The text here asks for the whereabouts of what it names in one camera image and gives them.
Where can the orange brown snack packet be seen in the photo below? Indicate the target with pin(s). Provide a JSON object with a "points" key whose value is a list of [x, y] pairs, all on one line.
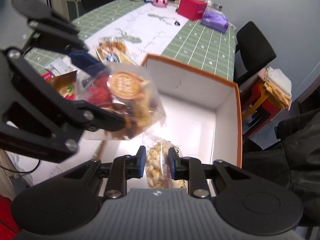
{"points": [[65, 85]]}

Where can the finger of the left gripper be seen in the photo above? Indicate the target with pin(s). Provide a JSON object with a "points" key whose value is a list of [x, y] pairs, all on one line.
{"points": [[86, 63], [100, 116]]}

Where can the pink round container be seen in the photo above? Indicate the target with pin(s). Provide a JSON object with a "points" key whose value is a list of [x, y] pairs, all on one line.
{"points": [[160, 3]]}

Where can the red spicy snack packet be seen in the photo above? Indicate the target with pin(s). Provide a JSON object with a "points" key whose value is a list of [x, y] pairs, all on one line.
{"points": [[48, 76]]}

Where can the black chair right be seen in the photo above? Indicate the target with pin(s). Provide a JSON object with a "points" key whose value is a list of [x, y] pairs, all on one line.
{"points": [[255, 51]]}

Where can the pink cube box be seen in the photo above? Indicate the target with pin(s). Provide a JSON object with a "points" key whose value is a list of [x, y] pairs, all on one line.
{"points": [[192, 9]]}

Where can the white table runner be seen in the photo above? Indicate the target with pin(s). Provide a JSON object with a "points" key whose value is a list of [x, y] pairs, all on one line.
{"points": [[144, 29]]}

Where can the black leather jacket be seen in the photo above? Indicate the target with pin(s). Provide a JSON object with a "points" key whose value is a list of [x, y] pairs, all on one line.
{"points": [[292, 162]]}

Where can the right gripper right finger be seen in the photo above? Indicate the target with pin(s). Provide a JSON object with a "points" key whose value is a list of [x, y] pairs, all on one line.
{"points": [[191, 170]]}

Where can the orange cardboard box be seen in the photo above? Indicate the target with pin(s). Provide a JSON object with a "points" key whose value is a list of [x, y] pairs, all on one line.
{"points": [[203, 115]]}

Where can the green checked tablecloth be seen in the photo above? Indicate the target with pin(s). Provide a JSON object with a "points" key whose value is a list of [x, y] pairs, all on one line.
{"points": [[204, 48]]}

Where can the purple tissue pack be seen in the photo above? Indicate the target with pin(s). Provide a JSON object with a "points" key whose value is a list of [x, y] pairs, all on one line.
{"points": [[215, 20]]}

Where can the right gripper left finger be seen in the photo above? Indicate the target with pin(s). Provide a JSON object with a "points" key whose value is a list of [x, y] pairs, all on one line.
{"points": [[122, 169]]}

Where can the puffed rice snack bag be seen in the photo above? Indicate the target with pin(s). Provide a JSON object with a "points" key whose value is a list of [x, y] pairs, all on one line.
{"points": [[157, 167]]}

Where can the mixed fruit chips bag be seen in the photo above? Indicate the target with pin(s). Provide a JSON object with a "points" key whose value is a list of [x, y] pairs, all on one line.
{"points": [[127, 90]]}

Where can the red stool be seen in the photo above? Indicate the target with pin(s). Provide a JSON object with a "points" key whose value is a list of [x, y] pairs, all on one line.
{"points": [[258, 105]]}

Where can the folded cloths stack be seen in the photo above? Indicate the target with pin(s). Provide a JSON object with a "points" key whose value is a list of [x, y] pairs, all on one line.
{"points": [[278, 85]]}

